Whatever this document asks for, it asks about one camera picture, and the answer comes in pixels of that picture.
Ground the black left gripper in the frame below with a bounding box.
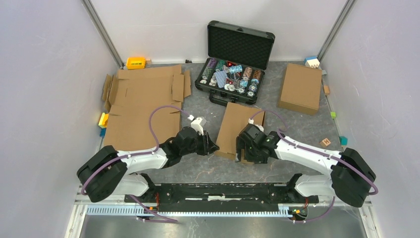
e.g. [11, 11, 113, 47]
[181, 130, 220, 157]

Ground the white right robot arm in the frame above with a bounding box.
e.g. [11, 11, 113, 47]
[235, 123, 378, 208]

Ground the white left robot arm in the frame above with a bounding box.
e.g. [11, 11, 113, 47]
[76, 126, 219, 203]

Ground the folded brown cardboard box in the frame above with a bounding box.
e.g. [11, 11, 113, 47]
[277, 63, 322, 116]

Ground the blue playing card deck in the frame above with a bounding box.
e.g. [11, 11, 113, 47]
[214, 70, 228, 88]

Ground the black poker chip case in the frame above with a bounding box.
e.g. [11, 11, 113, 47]
[195, 20, 275, 106]

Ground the wooden letter H cube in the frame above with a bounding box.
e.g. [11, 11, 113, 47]
[319, 138, 331, 147]

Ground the stack of flat cardboard sheets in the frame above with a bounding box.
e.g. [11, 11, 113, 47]
[102, 64, 192, 151]

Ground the small wooden cube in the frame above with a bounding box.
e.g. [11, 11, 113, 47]
[323, 85, 330, 96]

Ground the teal small cube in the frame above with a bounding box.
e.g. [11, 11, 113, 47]
[339, 136, 348, 146]

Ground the blue white toy block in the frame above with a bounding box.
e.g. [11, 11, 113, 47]
[304, 56, 320, 68]

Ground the yellow orange toy block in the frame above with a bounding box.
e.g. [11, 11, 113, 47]
[98, 113, 109, 128]

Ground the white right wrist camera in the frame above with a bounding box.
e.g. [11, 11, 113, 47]
[248, 119, 264, 132]

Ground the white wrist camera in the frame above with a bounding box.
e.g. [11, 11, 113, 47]
[248, 119, 264, 132]
[188, 115, 207, 135]

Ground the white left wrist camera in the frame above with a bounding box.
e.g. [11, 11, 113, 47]
[188, 115, 207, 135]

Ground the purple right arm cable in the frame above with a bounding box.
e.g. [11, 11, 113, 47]
[249, 110, 379, 224]

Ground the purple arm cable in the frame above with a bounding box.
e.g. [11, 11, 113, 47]
[249, 110, 379, 224]
[80, 105, 194, 224]

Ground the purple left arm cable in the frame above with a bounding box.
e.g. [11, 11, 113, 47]
[80, 105, 194, 224]

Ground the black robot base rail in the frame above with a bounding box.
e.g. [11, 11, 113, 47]
[137, 181, 319, 212]

